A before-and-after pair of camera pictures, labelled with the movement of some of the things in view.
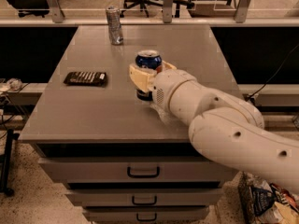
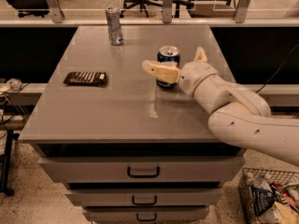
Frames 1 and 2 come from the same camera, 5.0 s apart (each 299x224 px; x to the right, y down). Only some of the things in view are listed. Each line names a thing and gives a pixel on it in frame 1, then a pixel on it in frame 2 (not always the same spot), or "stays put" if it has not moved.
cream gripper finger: x=165 y=65 -> x=200 y=55
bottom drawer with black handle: x=146 y=214 stays put
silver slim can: x=113 y=14 stays put
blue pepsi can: x=151 y=59 -> x=167 y=54
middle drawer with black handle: x=144 y=197 stays put
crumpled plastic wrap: x=15 y=84 stays put
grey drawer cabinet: x=114 y=155 stays put
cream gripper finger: x=141 y=77 -> x=164 y=69
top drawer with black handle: x=135 y=170 stays put
